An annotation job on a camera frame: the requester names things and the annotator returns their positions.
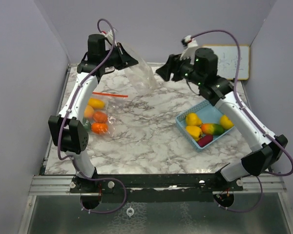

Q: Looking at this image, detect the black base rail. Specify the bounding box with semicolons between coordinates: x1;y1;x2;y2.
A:
69;173;243;203

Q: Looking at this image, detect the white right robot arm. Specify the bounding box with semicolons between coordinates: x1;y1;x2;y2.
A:
156;48;288;191

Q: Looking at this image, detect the green orange toy mango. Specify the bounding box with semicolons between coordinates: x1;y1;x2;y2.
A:
201;123;225;136

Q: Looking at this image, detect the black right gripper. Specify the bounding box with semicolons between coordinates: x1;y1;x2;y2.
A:
157;51;204;86

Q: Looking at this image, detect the yellow toy lemon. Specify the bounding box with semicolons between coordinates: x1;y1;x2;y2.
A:
219;115;234;130

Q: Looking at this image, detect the small whiteboard with writing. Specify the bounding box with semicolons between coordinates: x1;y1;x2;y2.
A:
203;45;250;80

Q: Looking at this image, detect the orange yellow toy mango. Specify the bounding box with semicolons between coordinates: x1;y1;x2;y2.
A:
88;98;105;110

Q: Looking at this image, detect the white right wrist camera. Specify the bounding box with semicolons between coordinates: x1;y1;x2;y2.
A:
180;39;199;60

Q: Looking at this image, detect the purple toy eggplant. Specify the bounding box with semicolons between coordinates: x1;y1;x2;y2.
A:
197;135;213;148

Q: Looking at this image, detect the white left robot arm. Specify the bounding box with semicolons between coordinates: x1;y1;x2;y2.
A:
48;32;138;193

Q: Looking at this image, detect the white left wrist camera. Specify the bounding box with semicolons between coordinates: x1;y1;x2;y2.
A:
101;30;114;44

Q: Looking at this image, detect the yellow toy pepper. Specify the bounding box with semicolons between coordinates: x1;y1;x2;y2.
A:
186;126;203;141
185;113;202;127

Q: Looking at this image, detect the orange toy pumpkin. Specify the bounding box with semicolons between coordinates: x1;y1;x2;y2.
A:
93;111;108;123

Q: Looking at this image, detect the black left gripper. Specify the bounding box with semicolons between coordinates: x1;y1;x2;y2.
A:
101;42;139;71

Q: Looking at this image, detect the light blue perforated basket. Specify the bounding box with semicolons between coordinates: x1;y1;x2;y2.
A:
175;100;233;152

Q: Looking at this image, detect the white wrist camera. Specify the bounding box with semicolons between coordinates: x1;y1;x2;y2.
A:
101;30;114;44
180;39;199;60

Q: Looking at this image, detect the clear zip bag orange zipper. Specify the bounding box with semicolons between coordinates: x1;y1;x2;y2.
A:
82;92;128;137

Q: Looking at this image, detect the aluminium frame rail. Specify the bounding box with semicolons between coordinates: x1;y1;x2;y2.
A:
28;175;75;196

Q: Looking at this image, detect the orange toy pepper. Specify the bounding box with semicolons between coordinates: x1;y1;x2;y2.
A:
84;105;95;119

